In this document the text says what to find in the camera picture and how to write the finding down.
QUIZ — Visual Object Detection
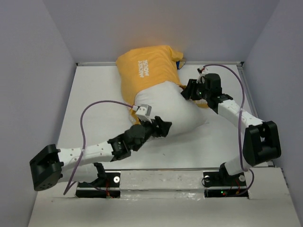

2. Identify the white pillow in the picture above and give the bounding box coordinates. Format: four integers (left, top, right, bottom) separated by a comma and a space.
134, 81, 207, 137

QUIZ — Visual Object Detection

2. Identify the purple cable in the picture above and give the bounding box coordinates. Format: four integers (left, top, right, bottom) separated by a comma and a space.
203, 63, 255, 196
63, 100, 134, 196

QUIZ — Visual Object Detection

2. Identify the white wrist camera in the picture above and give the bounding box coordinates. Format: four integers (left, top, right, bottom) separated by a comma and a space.
197, 67, 209, 83
132, 104, 152, 122

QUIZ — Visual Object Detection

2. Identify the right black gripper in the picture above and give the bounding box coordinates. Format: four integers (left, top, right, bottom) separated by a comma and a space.
179, 79, 210, 101

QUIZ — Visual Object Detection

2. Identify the aluminium frame rail right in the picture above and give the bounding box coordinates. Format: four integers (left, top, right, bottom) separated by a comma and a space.
237, 64, 276, 168

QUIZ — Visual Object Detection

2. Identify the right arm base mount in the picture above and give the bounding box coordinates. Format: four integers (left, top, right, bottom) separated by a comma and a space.
201, 164, 249, 198

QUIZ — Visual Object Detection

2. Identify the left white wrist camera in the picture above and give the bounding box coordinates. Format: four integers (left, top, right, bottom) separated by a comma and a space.
132, 104, 152, 122

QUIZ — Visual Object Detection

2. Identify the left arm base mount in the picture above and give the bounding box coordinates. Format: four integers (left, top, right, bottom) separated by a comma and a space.
75, 163, 121, 199

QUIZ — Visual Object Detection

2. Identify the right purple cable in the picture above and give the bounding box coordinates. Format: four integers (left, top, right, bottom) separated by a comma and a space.
203, 63, 255, 196

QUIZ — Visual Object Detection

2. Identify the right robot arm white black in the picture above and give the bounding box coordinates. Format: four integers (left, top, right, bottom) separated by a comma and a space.
181, 73, 282, 185

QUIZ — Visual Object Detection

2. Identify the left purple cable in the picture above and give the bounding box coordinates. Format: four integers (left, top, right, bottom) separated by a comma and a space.
63, 100, 134, 196

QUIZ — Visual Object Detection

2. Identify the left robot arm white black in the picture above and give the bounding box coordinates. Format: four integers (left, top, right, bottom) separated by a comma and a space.
29, 116, 172, 192

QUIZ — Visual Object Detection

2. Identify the aluminium frame rail back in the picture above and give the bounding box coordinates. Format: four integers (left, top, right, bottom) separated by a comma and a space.
76, 61, 244, 66

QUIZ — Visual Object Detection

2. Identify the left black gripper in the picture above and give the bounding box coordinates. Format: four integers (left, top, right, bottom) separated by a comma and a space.
132, 117, 171, 152

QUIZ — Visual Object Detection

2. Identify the aluminium frame rail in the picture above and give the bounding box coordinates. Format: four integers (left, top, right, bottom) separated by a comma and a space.
237, 64, 276, 168
76, 61, 244, 66

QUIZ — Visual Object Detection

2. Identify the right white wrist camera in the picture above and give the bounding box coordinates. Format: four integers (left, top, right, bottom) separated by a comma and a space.
197, 67, 209, 83

